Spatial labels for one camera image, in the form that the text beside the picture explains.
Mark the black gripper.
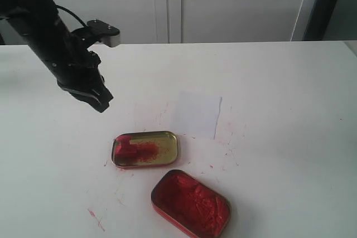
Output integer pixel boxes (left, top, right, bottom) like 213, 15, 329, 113
46, 50, 114, 113

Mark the red plastic stamp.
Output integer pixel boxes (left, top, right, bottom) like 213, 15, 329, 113
114, 135, 138, 161

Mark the red ink pad tin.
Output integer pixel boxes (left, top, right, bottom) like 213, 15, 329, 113
151, 169, 231, 237

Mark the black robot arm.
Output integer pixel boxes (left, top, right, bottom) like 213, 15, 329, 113
1, 0, 120, 113

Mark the gold tin lid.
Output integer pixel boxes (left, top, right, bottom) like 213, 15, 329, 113
111, 131, 179, 169

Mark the white paper sheet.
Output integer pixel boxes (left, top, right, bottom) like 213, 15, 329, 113
170, 91, 222, 139

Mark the white cabinet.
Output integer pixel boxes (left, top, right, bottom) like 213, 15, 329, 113
55, 0, 315, 43

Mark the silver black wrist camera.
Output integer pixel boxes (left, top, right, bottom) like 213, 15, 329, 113
87, 19, 121, 47

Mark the dark door frame post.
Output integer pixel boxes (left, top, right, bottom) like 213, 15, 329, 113
302, 0, 337, 41

